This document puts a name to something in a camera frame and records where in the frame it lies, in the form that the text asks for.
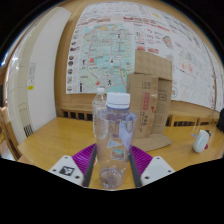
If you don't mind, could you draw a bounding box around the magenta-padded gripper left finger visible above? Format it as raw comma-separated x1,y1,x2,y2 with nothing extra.
48,143,98,188

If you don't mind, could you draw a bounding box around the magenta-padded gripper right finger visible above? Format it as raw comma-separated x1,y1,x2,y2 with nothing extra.
128,145,176,188

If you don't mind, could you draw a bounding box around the clear bottle with wide cap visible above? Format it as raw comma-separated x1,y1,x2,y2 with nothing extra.
92,92,138,191

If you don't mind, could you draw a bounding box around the white ceramic mug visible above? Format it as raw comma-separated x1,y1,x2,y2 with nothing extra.
192,129,212,154

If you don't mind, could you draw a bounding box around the wooden chair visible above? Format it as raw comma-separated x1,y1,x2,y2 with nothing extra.
0,106,22,161

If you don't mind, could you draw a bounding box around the brown cardboard box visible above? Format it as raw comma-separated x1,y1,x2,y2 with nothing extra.
125,49,174,153

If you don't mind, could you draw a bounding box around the slim clear bottle, red label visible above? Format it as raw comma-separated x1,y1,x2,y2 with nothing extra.
91,87,109,148

